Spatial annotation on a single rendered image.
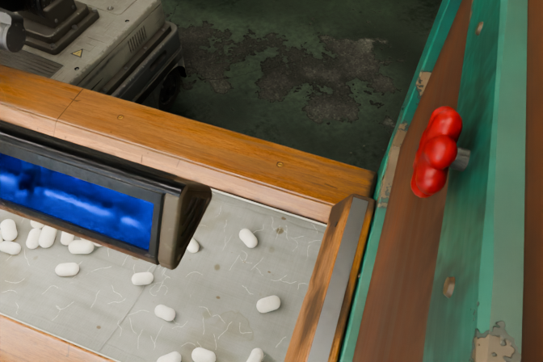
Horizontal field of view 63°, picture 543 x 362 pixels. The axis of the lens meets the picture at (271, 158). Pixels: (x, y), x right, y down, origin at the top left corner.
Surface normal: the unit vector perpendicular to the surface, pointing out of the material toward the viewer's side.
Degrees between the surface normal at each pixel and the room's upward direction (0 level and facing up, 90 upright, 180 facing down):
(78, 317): 0
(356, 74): 0
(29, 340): 0
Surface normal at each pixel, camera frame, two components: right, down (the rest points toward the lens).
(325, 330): 0.02, -0.58
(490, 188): -0.65, -0.61
